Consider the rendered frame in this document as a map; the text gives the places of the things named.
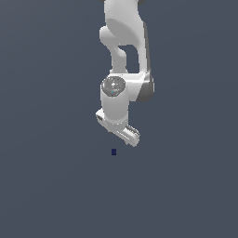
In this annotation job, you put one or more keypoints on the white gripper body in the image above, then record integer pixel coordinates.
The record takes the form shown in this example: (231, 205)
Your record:
(115, 127)

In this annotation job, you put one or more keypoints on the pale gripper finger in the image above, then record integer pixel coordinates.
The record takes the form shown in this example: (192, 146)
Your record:
(133, 129)
(127, 134)

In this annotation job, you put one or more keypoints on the small dark blue cube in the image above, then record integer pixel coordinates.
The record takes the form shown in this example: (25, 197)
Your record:
(113, 152)

